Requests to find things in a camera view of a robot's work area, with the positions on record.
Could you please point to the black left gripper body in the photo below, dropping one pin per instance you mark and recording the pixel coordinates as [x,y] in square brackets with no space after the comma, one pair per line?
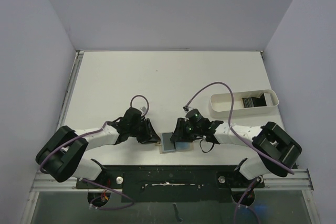
[139,130]

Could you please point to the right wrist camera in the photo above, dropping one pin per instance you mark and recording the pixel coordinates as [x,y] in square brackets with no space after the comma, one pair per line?
[187,108]

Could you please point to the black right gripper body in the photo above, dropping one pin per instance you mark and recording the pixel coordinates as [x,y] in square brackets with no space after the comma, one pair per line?
[182,130]

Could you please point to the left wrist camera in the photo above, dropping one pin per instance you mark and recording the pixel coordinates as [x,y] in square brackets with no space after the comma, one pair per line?
[143,109]

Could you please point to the aluminium table frame rail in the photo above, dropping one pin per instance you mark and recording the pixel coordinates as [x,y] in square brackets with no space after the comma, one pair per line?
[70,87]

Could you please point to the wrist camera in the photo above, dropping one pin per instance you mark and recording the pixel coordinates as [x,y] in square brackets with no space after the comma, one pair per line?
[143,109]
[187,108]

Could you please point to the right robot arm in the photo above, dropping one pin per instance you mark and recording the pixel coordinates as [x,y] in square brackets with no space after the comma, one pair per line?
[277,151]

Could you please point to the beige card holder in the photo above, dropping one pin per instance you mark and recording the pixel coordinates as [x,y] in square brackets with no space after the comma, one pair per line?
[179,146]

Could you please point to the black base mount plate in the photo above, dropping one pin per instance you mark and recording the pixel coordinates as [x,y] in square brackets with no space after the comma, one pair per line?
[175,183]

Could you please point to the white plastic tray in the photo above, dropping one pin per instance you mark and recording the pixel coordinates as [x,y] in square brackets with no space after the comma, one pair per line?
[242,103]

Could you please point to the black cards in tray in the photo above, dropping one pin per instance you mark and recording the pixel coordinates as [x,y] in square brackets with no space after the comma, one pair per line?
[252,102]

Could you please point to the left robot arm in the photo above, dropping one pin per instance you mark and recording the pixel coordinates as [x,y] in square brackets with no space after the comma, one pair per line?
[62,156]

